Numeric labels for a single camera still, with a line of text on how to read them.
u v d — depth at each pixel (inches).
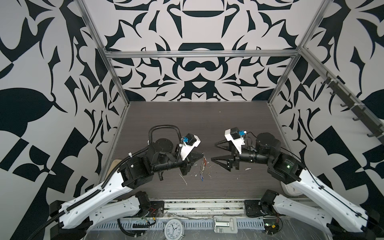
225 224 27.0
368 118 21.5
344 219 15.8
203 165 24.2
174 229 26.0
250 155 20.5
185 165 20.5
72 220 15.3
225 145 23.8
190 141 19.3
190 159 20.4
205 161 23.8
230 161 20.0
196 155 22.2
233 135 19.8
